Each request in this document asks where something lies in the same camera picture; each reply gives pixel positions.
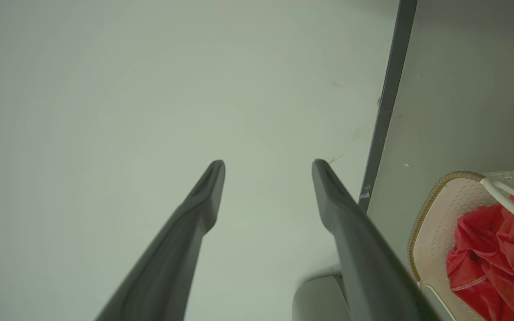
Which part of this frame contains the black wall baseboard strip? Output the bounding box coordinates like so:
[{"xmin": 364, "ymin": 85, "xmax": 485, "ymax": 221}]
[{"xmin": 358, "ymin": 0, "xmax": 418, "ymax": 214}]

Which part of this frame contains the red garment with striped cuff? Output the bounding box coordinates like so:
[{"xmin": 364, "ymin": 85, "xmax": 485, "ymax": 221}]
[{"xmin": 446, "ymin": 194, "xmax": 514, "ymax": 321}]

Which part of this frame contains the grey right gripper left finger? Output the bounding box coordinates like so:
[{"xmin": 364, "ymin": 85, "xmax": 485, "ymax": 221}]
[{"xmin": 94, "ymin": 160, "xmax": 226, "ymax": 321}]

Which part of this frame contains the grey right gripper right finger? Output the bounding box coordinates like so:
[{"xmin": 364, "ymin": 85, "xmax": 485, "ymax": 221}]
[{"xmin": 311, "ymin": 159, "xmax": 440, "ymax": 321}]

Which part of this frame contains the cream perforated laundry basket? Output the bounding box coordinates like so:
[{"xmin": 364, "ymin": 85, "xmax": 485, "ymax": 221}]
[{"xmin": 407, "ymin": 170, "xmax": 514, "ymax": 321}]

